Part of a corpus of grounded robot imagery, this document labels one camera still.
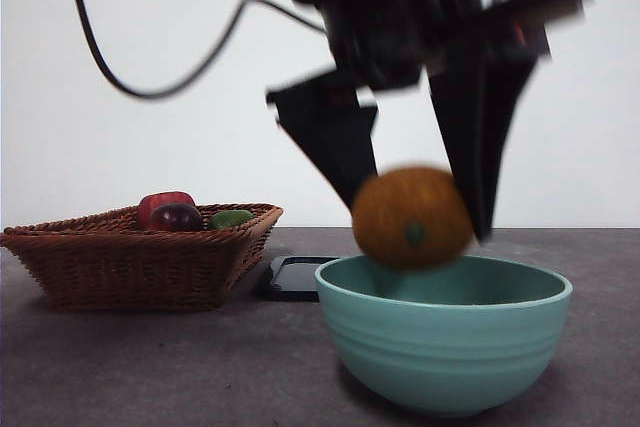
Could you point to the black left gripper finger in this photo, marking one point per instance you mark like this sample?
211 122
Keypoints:
475 147
335 142

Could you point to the brown fuzzy kiwi fruit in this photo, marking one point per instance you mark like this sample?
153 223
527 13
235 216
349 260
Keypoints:
412 217

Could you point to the teal ribbed bowl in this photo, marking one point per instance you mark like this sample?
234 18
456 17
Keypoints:
445 352

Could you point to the green vegetable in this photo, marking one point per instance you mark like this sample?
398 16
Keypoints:
230 219

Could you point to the dark rectangular tray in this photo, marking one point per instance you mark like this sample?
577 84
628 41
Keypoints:
292 279

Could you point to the dark purple round fruit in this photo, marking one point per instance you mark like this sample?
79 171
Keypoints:
177 218

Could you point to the red bell pepper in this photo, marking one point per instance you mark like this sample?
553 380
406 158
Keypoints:
162 199

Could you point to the brown wicker basket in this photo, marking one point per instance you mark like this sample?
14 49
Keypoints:
135 267

